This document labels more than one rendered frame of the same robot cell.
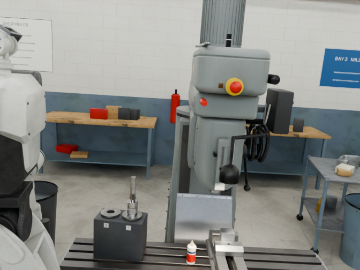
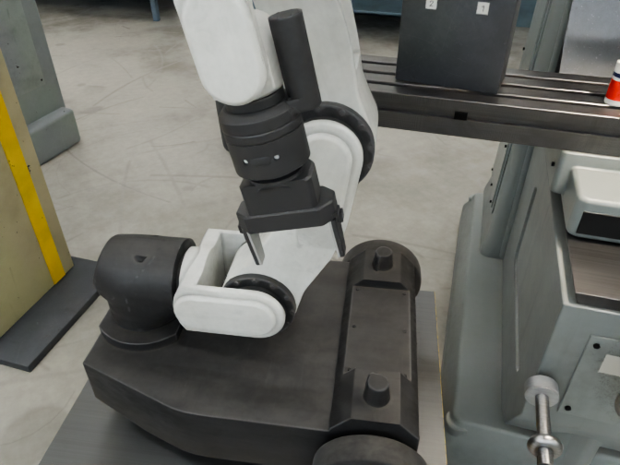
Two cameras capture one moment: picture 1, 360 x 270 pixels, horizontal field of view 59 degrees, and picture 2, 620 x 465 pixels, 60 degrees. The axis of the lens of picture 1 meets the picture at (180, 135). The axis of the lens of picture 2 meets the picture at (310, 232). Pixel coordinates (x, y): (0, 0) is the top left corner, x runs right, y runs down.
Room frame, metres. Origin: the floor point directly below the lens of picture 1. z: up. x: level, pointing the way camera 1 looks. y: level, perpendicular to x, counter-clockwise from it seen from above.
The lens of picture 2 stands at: (0.13, 0.18, 1.37)
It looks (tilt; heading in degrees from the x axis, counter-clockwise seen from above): 36 degrees down; 18
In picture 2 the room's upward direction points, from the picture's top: straight up
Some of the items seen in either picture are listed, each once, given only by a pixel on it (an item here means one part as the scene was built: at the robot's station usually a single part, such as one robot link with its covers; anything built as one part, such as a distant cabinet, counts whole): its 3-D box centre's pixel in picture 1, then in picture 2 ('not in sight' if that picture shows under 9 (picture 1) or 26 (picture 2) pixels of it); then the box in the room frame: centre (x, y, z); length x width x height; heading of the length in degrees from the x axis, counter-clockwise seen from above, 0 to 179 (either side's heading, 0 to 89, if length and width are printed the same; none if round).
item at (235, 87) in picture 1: (235, 87); not in sight; (1.07, -0.17, 1.76); 0.04 x 0.03 x 0.04; 91
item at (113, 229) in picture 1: (120, 232); (457, 31); (1.33, 0.24, 1.05); 0.22 x 0.12 x 0.20; 84
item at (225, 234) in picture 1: (226, 236); not in sight; (1.33, -0.25, 1.06); 0.06 x 0.05 x 0.06; 93
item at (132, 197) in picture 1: (133, 188); not in sight; (1.32, 0.19, 1.27); 0.03 x 0.03 x 0.11
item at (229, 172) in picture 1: (229, 172); not in sight; (1.10, -0.19, 1.45); 0.07 x 0.07 x 0.06
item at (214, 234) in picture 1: (226, 252); not in sight; (1.30, -0.25, 1.00); 0.35 x 0.15 x 0.11; 3
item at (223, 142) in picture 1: (220, 163); not in sight; (1.22, -0.17, 1.44); 0.04 x 0.04 x 0.21; 1
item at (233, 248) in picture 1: (228, 248); not in sight; (1.27, -0.25, 1.04); 0.12 x 0.06 x 0.04; 93
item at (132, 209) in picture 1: (132, 208); not in sight; (1.32, 0.19, 1.18); 0.05 x 0.05 x 0.06
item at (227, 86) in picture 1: (234, 86); not in sight; (1.10, -0.17, 1.76); 0.06 x 0.02 x 0.06; 91
